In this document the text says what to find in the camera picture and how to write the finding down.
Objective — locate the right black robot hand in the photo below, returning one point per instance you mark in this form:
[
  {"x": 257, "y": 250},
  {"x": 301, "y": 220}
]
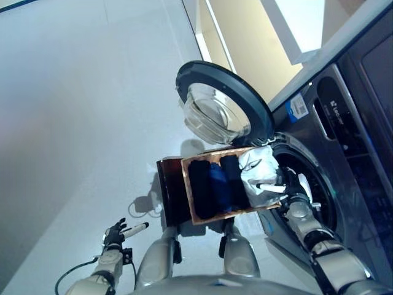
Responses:
[{"x": 294, "y": 187}]

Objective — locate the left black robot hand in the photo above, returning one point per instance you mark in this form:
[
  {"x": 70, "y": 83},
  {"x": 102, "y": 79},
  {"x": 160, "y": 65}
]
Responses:
[{"x": 113, "y": 235}]

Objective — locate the white garment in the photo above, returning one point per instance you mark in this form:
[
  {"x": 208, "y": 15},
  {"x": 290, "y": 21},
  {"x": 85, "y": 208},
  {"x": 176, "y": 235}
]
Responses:
[{"x": 255, "y": 172}]

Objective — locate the blue garment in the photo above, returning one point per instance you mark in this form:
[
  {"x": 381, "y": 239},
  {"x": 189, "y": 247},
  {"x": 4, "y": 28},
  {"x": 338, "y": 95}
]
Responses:
[{"x": 219, "y": 184}]

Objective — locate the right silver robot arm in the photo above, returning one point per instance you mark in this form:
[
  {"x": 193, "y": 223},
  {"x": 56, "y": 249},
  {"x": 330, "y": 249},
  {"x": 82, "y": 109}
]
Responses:
[{"x": 331, "y": 258}]

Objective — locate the dark grey washing machine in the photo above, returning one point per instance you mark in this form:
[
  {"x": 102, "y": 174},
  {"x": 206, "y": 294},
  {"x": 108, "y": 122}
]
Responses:
[{"x": 310, "y": 144}]

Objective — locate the glossy brown stool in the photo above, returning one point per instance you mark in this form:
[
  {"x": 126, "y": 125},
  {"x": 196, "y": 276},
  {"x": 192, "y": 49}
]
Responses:
[{"x": 172, "y": 190}]

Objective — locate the blue energy label sticker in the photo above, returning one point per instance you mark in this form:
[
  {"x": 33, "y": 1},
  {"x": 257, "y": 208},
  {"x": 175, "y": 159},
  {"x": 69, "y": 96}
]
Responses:
[{"x": 296, "y": 107}]

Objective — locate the right silver robot leg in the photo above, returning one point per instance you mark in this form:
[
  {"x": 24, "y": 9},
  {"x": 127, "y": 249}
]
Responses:
[{"x": 239, "y": 255}]

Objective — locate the rectangular wicker laundry basket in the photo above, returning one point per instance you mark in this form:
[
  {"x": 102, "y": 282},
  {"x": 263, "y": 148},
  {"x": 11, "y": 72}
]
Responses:
[{"x": 187, "y": 184}]

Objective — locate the grey robot torso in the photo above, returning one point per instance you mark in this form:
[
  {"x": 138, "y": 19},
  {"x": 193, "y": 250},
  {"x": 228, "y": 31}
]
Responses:
[{"x": 199, "y": 285}]

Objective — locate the light grey cabinet side panel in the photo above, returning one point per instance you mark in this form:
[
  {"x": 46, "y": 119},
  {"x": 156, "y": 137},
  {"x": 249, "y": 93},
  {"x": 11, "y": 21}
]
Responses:
[{"x": 322, "y": 55}]

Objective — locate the dark stacked dryer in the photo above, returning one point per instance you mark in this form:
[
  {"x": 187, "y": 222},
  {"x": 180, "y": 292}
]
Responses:
[{"x": 374, "y": 77}]

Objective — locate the round glass washer door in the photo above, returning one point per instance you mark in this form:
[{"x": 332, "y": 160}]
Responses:
[{"x": 215, "y": 72}]

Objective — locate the white counter cabinet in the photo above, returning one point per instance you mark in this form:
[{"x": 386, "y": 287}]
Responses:
[{"x": 233, "y": 30}]

